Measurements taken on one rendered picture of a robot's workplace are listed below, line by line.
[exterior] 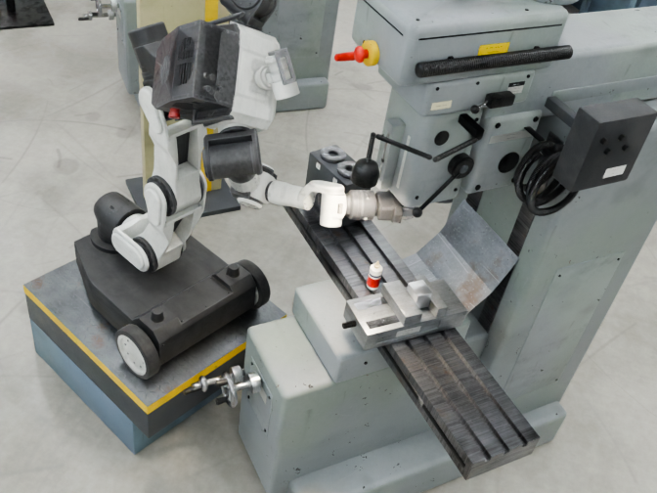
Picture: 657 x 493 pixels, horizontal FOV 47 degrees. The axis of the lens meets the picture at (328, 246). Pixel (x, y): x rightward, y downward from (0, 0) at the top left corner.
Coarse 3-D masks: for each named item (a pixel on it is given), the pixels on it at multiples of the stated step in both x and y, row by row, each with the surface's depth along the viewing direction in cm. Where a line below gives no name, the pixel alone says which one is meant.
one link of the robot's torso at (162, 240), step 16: (144, 192) 249; (160, 192) 243; (160, 208) 246; (192, 208) 259; (160, 224) 251; (176, 224) 267; (192, 224) 263; (144, 240) 270; (160, 240) 263; (176, 240) 272; (160, 256) 269; (176, 256) 278
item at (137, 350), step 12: (132, 324) 262; (120, 336) 262; (132, 336) 256; (144, 336) 257; (120, 348) 267; (132, 348) 263; (144, 348) 255; (132, 360) 267; (144, 360) 257; (156, 360) 258; (132, 372) 269; (144, 372) 261; (156, 372) 263
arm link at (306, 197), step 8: (312, 184) 219; (320, 184) 218; (328, 184) 219; (336, 184) 220; (304, 192) 220; (312, 192) 220; (320, 192) 218; (328, 192) 216; (336, 192) 216; (304, 200) 221; (312, 200) 225; (304, 208) 223
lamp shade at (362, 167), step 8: (360, 160) 193; (352, 168) 195; (360, 168) 192; (368, 168) 192; (376, 168) 193; (352, 176) 195; (360, 176) 192; (368, 176) 192; (376, 176) 194; (360, 184) 194; (368, 184) 193; (376, 184) 196
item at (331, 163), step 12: (312, 156) 265; (324, 156) 263; (336, 156) 264; (348, 156) 267; (312, 168) 268; (324, 168) 261; (336, 168) 260; (348, 168) 261; (312, 180) 270; (324, 180) 264; (336, 180) 257; (348, 180) 256
